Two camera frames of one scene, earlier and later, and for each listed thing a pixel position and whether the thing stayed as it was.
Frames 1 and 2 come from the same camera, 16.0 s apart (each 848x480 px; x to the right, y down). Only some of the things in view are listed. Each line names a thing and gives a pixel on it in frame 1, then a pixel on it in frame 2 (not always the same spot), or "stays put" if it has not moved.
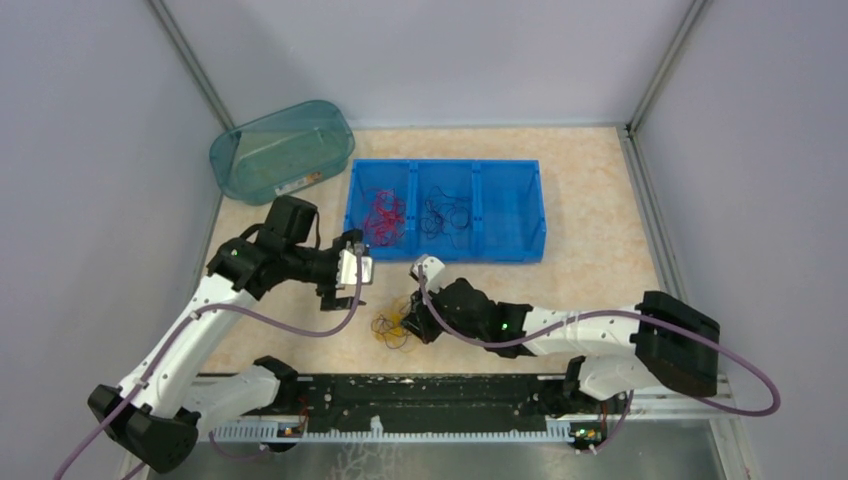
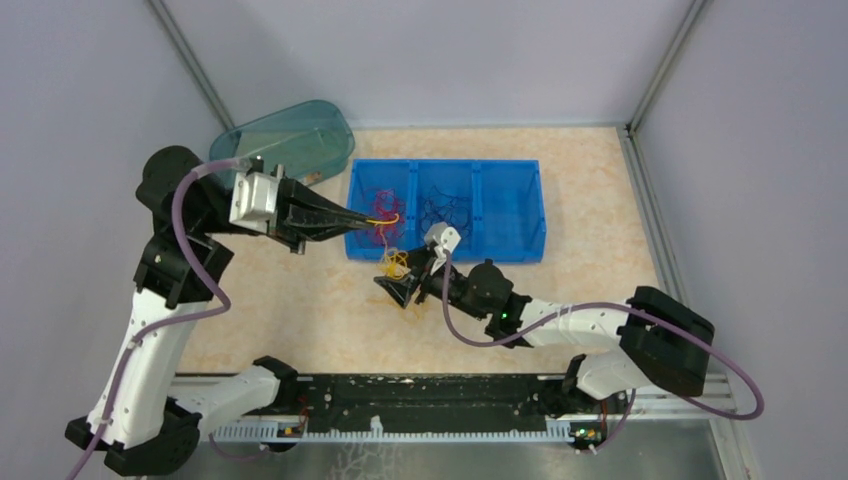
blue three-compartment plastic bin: (462, 210) stays put
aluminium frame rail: (652, 400) stays put
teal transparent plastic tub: (271, 156) stays put
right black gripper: (418, 319) → (423, 260)
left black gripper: (330, 300) → (301, 217)
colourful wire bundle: (390, 329) → (395, 263)
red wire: (385, 222) stays put
